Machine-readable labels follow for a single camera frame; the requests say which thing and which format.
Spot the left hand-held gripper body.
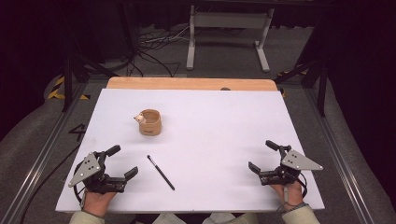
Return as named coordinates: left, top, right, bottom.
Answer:
left=68, top=150, right=128, bottom=194

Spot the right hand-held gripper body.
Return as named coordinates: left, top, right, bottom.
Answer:
left=258, top=144, right=324, bottom=187

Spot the black pen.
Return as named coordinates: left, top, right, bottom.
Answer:
left=147, top=154, right=176, bottom=191

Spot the tan cup with animal figure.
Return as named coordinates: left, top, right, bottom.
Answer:
left=134, top=108, right=163, bottom=136

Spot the person's right hand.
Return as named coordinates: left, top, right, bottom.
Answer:
left=270, top=180, right=304, bottom=213

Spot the person's left hand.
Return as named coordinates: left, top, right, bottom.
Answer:
left=81, top=189, right=118, bottom=218

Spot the person's right leg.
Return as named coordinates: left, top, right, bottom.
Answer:
left=202, top=212, right=260, bottom=224

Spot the person's leg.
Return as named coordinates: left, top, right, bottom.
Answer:
left=202, top=212, right=260, bottom=224
left=151, top=213, right=188, bottom=224

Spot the person's left leg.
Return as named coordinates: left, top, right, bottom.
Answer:
left=151, top=213, right=188, bottom=224

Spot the black tripod stand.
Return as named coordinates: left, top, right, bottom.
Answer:
left=274, top=55, right=330, bottom=119
left=57, top=0, right=120, bottom=114

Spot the yellow black hazard tape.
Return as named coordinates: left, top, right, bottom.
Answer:
left=47, top=76, right=92, bottom=101

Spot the white metal stand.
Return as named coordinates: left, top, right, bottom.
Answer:
left=186, top=5, right=276, bottom=74

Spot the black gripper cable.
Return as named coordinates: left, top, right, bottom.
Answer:
left=292, top=171, right=309, bottom=200

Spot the aluminium floor rail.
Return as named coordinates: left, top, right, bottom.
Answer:
left=0, top=81, right=90, bottom=224
left=303, top=87, right=386, bottom=224

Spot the bundle of floor cables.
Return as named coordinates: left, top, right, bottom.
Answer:
left=129, top=26, right=191, bottom=78

